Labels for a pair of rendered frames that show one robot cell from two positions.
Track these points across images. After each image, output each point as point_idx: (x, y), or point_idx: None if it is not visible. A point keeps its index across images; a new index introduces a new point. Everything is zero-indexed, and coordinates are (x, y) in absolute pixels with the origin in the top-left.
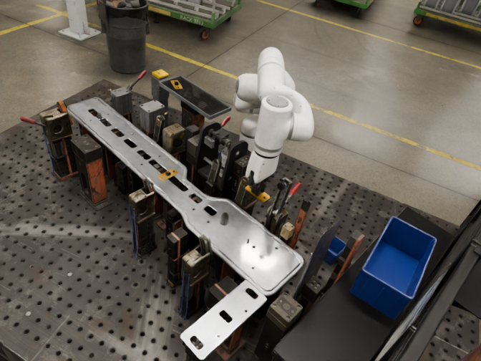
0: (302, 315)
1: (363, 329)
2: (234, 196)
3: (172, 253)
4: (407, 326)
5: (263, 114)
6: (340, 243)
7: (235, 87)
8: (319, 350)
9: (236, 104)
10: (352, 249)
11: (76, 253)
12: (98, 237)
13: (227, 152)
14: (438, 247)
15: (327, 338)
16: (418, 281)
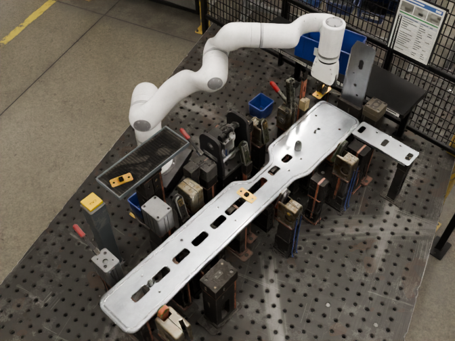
0: None
1: (373, 72)
2: None
3: (326, 192)
4: (439, 17)
5: (341, 34)
6: (257, 98)
7: (217, 84)
8: (395, 94)
9: (154, 123)
10: None
11: (302, 306)
12: (279, 292)
13: (246, 125)
14: None
15: (386, 90)
16: (352, 32)
